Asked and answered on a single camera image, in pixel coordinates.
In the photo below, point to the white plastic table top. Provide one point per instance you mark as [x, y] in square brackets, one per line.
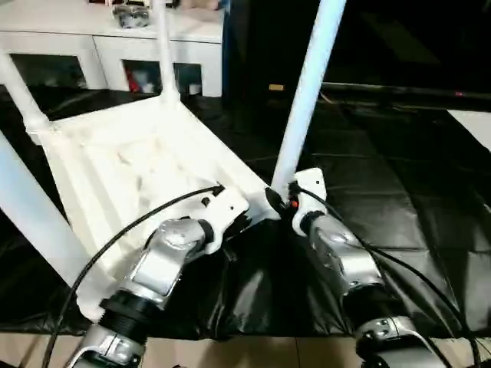
[115, 161]

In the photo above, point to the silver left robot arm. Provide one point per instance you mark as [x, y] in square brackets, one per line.
[165, 249]

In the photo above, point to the black table mat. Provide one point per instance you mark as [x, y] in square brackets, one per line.
[268, 291]

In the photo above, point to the small tan label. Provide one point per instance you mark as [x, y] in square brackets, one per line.
[276, 87]

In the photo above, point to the white jar in cabinet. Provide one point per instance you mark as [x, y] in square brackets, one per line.
[193, 89]

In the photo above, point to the red item in cabinet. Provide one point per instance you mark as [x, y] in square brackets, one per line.
[133, 82]

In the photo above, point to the white board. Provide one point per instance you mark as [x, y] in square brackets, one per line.
[473, 126]

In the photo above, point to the tan rounded ornament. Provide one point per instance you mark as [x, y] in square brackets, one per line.
[199, 4]

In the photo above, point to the black bundle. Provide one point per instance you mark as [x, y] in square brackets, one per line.
[130, 17]

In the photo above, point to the white glass-door cabinet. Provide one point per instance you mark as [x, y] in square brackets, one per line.
[76, 46]

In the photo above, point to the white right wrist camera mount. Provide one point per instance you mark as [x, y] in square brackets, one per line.
[312, 180]

